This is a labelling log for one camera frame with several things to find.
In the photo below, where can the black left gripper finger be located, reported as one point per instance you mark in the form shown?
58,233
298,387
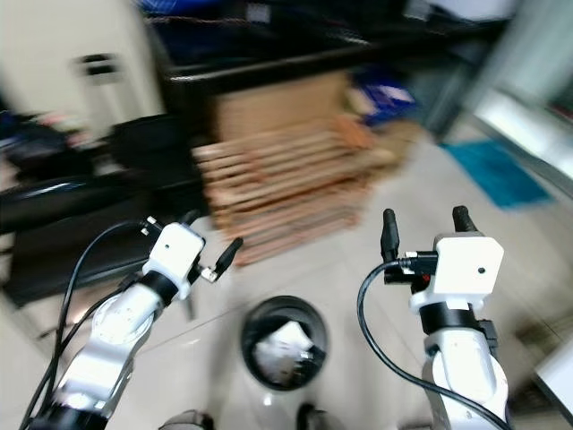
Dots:
190,219
230,254

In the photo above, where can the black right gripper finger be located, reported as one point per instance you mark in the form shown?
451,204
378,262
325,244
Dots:
391,237
465,222

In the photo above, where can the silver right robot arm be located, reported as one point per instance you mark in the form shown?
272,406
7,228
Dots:
466,376

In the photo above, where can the black round rubbish bin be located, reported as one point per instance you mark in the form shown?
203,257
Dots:
251,340

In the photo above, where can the white crumpled paper trash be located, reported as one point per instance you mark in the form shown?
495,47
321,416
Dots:
282,345

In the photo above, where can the teal floor mat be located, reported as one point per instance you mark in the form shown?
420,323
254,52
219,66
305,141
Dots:
492,175

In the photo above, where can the blue printed box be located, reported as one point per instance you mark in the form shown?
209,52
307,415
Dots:
385,94

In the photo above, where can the white tower fan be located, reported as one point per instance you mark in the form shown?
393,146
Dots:
100,85

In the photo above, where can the black desk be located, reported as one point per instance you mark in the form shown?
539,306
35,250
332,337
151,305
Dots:
286,49

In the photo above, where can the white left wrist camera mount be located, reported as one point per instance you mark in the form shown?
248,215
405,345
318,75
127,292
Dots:
177,251

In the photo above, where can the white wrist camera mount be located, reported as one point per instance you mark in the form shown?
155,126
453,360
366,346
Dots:
177,251
466,264

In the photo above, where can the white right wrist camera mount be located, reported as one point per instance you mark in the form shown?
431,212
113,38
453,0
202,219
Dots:
466,264

